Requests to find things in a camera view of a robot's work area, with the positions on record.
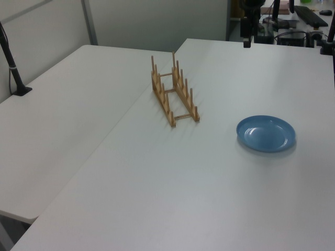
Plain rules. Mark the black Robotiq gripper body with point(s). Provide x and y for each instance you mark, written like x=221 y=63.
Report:
x=252 y=9

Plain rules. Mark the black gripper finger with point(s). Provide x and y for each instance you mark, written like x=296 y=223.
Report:
x=246 y=28
x=254 y=27

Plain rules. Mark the blue round plate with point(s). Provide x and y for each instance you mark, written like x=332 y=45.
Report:
x=265 y=134

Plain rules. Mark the wooden plate rack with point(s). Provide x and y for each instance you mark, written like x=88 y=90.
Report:
x=173 y=121

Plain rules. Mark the black monitor stand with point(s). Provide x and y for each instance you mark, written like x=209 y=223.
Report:
x=275 y=15

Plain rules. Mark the black electronics box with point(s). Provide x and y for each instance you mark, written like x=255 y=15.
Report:
x=291 y=38

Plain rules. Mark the black computer keyboard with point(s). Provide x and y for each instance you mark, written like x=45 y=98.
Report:
x=311 y=15

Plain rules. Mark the black computer mouse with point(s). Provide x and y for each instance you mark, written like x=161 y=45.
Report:
x=326 y=12

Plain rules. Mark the black camera stand with base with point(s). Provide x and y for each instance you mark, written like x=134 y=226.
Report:
x=15 y=78

